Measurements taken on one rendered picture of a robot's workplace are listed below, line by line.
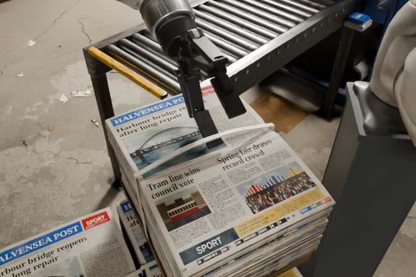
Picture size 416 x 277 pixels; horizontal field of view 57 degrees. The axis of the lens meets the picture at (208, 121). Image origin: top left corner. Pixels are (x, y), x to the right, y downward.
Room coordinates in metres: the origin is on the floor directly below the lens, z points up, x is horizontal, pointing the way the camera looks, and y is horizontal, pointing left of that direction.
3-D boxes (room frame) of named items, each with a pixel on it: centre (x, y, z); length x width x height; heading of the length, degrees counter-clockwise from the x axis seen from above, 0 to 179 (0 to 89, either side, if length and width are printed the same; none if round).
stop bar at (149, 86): (1.16, 0.30, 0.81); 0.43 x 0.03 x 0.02; 46
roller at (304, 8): (1.82, -0.35, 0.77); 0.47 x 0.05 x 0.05; 46
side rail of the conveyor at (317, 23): (1.45, -0.35, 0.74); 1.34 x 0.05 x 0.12; 136
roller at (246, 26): (1.58, -0.12, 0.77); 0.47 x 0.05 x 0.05; 46
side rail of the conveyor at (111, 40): (1.80, 0.02, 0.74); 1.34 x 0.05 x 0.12; 136
